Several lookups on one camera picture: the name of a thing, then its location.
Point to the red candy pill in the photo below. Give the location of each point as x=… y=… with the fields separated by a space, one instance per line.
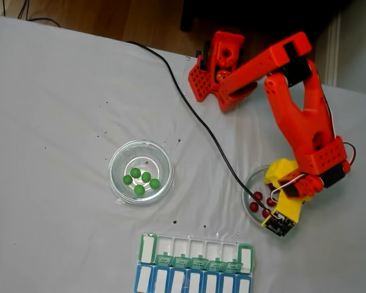
x=270 y=186
x=265 y=212
x=271 y=201
x=254 y=207
x=257 y=195

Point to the camera board on yellow mount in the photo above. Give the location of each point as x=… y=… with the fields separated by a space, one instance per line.
x=288 y=210

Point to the green weekly pill organiser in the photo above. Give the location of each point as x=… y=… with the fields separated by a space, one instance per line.
x=148 y=250

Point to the blue weekly pill organiser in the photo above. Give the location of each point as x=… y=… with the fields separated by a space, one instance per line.
x=144 y=279

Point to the glass bowl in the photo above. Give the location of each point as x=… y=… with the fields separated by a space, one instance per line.
x=256 y=178
x=122 y=158

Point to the white table cloth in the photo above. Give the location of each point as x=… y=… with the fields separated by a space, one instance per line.
x=48 y=122

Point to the black furniture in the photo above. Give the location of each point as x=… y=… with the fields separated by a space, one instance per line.
x=247 y=12

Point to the green candy pill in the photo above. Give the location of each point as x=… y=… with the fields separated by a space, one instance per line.
x=139 y=190
x=146 y=176
x=127 y=179
x=135 y=172
x=154 y=183

